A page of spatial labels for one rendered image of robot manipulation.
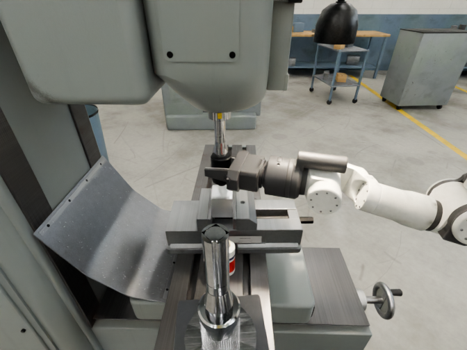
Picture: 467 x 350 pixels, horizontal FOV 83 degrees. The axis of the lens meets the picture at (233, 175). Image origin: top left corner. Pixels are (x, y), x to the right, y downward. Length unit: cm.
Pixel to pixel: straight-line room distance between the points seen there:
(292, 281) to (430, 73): 455
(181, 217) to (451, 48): 479
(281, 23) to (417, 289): 185
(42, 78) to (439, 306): 207
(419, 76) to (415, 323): 378
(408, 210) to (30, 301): 82
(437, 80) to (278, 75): 474
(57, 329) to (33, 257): 24
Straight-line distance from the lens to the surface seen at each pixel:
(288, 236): 70
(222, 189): 67
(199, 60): 43
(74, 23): 46
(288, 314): 80
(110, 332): 95
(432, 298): 210
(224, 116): 54
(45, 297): 79
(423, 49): 489
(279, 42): 51
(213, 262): 25
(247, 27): 43
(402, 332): 187
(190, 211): 73
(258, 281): 67
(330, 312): 90
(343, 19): 54
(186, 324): 41
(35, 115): 68
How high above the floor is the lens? 148
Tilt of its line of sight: 34 degrees down
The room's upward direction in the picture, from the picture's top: straight up
